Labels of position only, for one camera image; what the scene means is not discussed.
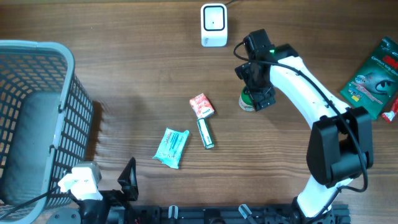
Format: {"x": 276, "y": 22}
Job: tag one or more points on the black mounting rail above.
{"x": 217, "y": 214}

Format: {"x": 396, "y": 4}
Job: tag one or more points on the red patterned small box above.
{"x": 201, "y": 106}

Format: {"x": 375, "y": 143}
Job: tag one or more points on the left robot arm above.
{"x": 94, "y": 205}

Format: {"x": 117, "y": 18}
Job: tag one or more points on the white barcode scanner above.
{"x": 214, "y": 25}

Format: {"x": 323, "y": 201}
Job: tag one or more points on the mint wet wipes pack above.
{"x": 170, "y": 149}

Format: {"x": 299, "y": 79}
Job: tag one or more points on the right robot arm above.
{"x": 340, "y": 147}

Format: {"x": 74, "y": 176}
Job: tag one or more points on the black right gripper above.
{"x": 260, "y": 98}

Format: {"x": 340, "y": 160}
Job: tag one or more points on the green lidded jar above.
{"x": 245, "y": 102}

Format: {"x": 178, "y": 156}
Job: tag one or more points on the green glove package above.
{"x": 375, "y": 82}

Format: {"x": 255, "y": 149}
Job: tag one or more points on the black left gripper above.
{"x": 129, "y": 187}

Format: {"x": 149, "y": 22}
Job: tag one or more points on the grey plastic mesh basket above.
{"x": 46, "y": 117}

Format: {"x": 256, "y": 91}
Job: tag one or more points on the green white small tube box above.
{"x": 205, "y": 133}

